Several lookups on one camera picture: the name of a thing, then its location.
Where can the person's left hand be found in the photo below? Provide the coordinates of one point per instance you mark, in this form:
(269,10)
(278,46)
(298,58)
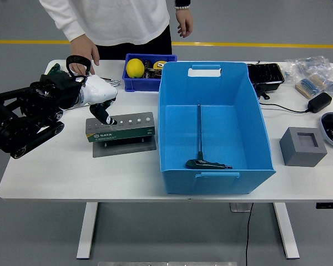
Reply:
(186,23)

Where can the small dark blue bin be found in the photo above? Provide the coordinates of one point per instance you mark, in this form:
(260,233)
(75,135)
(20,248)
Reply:
(133,86)

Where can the clear plastic parts bags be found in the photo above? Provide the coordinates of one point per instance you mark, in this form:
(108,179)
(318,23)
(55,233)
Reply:
(308,65)

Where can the black table control panel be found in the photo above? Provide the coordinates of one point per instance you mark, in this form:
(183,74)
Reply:
(329,205)

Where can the yellow tape measure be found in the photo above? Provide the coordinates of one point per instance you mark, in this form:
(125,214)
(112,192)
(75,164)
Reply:
(158,65)

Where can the grey foam block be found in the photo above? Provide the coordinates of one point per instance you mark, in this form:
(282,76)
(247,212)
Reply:
(294,155)

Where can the dark electronic parts pile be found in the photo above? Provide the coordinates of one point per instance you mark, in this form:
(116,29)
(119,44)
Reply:
(151,72)

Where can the black plastic tray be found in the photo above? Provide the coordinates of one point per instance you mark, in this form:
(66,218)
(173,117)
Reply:
(265,74)

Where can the large light blue folding box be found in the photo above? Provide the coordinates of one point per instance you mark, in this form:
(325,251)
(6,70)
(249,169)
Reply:
(199,183)

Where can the light blue oval tray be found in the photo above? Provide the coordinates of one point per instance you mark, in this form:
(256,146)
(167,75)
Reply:
(326,137)

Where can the white table leg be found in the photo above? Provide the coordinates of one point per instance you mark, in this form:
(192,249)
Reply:
(287,235)
(87,235)

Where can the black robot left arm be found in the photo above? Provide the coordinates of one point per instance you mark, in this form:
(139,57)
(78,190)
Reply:
(22,119)

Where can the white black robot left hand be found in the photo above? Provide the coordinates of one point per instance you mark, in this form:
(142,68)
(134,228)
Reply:
(98,90)

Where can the person's right hand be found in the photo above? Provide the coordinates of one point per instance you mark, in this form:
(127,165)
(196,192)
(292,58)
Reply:
(83,48)

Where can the black power adapter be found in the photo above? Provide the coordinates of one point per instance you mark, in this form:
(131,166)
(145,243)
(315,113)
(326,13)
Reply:
(319,102)

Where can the taped resistor strip bundle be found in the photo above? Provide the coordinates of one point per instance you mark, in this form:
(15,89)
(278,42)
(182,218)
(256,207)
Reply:
(310,86)

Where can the grey metal foot plate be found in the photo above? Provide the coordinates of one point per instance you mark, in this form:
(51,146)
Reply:
(238,207)

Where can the person's left forearm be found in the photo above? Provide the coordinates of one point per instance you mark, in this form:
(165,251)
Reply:
(181,2)

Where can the person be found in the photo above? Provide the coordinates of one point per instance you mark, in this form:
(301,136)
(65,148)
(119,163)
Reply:
(113,19)

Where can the person's right forearm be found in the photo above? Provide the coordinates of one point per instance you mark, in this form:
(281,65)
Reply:
(66,25)

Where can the grey green hex key stand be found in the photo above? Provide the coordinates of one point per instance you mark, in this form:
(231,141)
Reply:
(119,135)

